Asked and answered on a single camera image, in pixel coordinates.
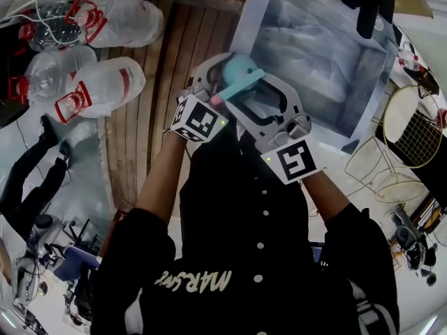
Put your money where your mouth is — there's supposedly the transparent empty jug red handle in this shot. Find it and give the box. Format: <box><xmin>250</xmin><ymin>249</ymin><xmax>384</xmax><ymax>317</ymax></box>
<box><xmin>17</xmin><ymin>1</ymin><xmax>83</xmax><ymax>52</ymax></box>

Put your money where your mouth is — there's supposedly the person's right forearm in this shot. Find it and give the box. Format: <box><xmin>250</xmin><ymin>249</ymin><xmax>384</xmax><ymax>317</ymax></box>
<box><xmin>302</xmin><ymin>171</ymin><xmax>352</xmax><ymax>230</ymax></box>

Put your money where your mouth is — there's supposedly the grey marbled sink cabinet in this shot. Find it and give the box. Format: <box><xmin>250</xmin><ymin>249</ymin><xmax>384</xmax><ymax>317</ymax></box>
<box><xmin>230</xmin><ymin>0</ymin><xmax>401</xmax><ymax>153</ymax></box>

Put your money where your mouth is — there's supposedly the black steel cabinet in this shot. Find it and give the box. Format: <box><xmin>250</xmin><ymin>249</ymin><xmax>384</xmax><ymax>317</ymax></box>
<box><xmin>0</xmin><ymin>40</ymin><xmax>31</xmax><ymax>128</ymax></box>

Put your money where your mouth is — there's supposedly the teal pink spray head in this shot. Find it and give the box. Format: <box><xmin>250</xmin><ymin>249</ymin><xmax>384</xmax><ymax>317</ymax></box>
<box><xmin>210</xmin><ymin>68</ymin><xmax>266</xmax><ymax>106</ymax></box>

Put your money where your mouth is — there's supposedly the person's black buttoned shirt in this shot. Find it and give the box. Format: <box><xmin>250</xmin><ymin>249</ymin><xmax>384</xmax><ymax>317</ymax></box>
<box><xmin>90</xmin><ymin>131</ymin><xmax>401</xmax><ymax>335</ymax></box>

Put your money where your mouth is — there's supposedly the white cable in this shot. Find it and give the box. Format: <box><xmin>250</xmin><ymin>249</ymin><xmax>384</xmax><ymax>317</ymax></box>
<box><xmin>0</xmin><ymin>0</ymin><xmax>83</xmax><ymax>43</ymax></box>

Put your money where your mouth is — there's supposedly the grey black machine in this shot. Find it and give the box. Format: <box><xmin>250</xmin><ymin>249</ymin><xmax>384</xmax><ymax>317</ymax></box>
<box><xmin>389</xmin><ymin>203</ymin><xmax>438</xmax><ymax>286</ymax></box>

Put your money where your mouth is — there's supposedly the black faucet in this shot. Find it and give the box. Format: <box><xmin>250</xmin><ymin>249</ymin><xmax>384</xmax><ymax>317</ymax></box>
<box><xmin>341</xmin><ymin>0</ymin><xmax>396</xmax><ymax>40</ymax></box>

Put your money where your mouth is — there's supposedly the black glass cabinet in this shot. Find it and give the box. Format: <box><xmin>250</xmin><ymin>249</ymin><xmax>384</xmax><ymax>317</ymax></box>
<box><xmin>375</xmin><ymin>110</ymin><xmax>447</xmax><ymax>216</ymax></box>

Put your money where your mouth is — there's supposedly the white grey backpack device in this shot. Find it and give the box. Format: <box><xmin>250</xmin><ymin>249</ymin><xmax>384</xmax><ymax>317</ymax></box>
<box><xmin>13</xmin><ymin>214</ymin><xmax>66</xmax><ymax>306</ymax></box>

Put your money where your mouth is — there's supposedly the dark brown bag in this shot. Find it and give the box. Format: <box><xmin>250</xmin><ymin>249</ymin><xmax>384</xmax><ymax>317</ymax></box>
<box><xmin>408</xmin><ymin>70</ymin><xmax>441</xmax><ymax>99</ymax></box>

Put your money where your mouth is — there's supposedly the teal spray bottle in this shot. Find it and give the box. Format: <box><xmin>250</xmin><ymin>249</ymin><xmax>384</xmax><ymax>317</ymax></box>
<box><xmin>221</xmin><ymin>54</ymin><xmax>258</xmax><ymax>89</ymax></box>

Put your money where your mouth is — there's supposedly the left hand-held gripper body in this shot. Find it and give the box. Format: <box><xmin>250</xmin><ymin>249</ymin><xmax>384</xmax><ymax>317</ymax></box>
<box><xmin>170</xmin><ymin>80</ymin><xmax>230</xmax><ymax>142</ymax></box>

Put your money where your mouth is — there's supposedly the wooden plank platform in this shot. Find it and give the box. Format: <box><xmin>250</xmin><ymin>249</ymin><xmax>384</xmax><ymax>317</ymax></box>
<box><xmin>99</xmin><ymin>0</ymin><xmax>245</xmax><ymax>212</ymax></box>

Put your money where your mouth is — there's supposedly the blue office chair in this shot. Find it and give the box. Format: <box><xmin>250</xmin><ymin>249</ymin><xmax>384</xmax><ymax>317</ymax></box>
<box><xmin>52</xmin><ymin>246</ymin><xmax>102</xmax><ymax>282</ymax></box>

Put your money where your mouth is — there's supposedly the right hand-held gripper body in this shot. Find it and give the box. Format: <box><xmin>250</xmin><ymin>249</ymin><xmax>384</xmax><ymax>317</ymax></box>
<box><xmin>256</xmin><ymin>115</ymin><xmax>318</xmax><ymax>185</ymax></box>

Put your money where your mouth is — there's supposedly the frosted water jug red handle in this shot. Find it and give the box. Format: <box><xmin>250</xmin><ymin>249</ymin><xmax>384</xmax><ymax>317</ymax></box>
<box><xmin>54</xmin><ymin>57</ymin><xmax>147</xmax><ymax>124</ymax></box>
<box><xmin>65</xmin><ymin>0</ymin><xmax>165</xmax><ymax>48</ymax></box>
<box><xmin>7</xmin><ymin>44</ymin><xmax>98</xmax><ymax>106</ymax></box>

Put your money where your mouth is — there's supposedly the person's left forearm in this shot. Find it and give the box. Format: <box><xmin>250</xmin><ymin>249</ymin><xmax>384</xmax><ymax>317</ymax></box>
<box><xmin>135</xmin><ymin>133</ymin><xmax>186</xmax><ymax>226</ymax></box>

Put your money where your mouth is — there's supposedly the yellow wire chair black seat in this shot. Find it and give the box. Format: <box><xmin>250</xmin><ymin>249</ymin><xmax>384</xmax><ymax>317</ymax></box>
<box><xmin>374</xmin><ymin>179</ymin><xmax>430</xmax><ymax>204</ymax></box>

